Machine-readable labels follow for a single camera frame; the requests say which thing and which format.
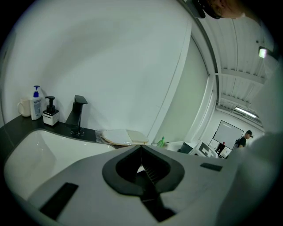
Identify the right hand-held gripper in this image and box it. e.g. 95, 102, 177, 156
178, 140, 219, 159

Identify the white projection screen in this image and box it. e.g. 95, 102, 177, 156
211, 120, 244, 151

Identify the person's head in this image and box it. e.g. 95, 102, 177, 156
212, 0, 246, 19

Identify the white blue-pump lotion bottle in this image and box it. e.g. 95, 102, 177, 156
31, 85, 43, 121

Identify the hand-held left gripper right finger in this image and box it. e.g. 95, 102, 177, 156
141, 145, 241, 217

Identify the white box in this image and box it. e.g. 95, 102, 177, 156
218, 147, 233, 159

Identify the cream oval pad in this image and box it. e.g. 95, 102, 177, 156
126, 130, 149, 146

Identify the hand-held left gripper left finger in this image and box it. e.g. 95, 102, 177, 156
28, 145, 160, 226

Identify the white sink basin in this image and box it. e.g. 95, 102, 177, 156
3, 129, 116, 201

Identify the black-pump soap bottle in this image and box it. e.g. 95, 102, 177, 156
42, 96, 60, 127

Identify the black faucet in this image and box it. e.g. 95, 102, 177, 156
65, 94, 88, 136

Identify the black head-worn camera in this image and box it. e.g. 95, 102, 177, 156
186, 0, 222, 19

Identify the white ceramic mug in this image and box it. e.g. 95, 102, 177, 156
17, 97, 32, 117

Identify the ceiling tube light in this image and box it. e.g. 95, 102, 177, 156
234, 106, 260, 118

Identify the green exit sign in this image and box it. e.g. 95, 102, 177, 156
258, 46, 270, 59

